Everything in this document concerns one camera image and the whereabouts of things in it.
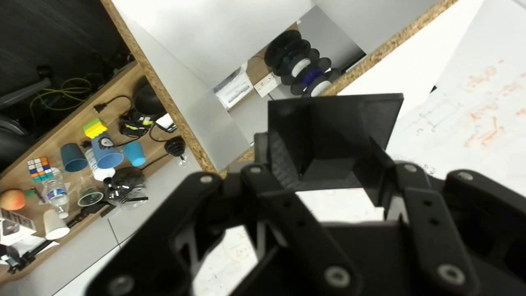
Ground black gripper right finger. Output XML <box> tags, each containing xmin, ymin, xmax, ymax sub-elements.
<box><xmin>386</xmin><ymin>163</ymin><xmax>526</xmax><ymax>296</ymax></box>

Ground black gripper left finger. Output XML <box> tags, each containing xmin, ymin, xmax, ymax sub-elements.
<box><xmin>85</xmin><ymin>170</ymin><xmax>274</xmax><ymax>296</ymax></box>

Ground white particleboard shelf unit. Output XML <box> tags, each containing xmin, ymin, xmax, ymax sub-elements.
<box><xmin>100</xmin><ymin>0</ymin><xmax>457</xmax><ymax>173</ymax></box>

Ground light blue cup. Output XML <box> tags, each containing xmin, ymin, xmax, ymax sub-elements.
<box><xmin>92</xmin><ymin>136</ymin><xmax>146</xmax><ymax>170</ymax></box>

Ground clear plastic water bottle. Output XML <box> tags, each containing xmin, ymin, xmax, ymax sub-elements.
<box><xmin>42</xmin><ymin>170</ymin><xmax>69</xmax><ymax>219</ymax></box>

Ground wooden desk with clutter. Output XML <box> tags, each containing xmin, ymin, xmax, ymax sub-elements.
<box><xmin>0</xmin><ymin>65</ymin><xmax>195</xmax><ymax>280</ymax></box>

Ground teal plastic cup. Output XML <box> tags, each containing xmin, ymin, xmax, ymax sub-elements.
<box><xmin>60</xmin><ymin>144</ymin><xmax>87</xmax><ymax>173</ymax></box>

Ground yellow green sponge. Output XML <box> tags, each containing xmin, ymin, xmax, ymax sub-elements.
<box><xmin>82</xmin><ymin>119</ymin><xmax>106</xmax><ymax>140</ymax></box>

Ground rubiks cube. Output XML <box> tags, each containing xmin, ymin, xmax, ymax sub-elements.
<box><xmin>27</xmin><ymin>159</ymin><xmax>51</xmax><ymax>177</ymax></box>

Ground black dome lamp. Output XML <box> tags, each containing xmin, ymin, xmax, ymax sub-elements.
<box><xmin>133</xmin><ymin>80</ymin><xmax>164</xmax><ymax>117</ymax></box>

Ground orange ball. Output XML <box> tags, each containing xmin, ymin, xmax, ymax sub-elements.
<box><xmin>0</xmin><ymin>190</ymin><xmax>26</xmax><ymax>211</ymax></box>

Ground black filament spools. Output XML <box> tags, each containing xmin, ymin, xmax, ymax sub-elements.
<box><xmin>264</xmin><ymin>30</ymin><xmax>335</xmax><ymax>98</ymax></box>

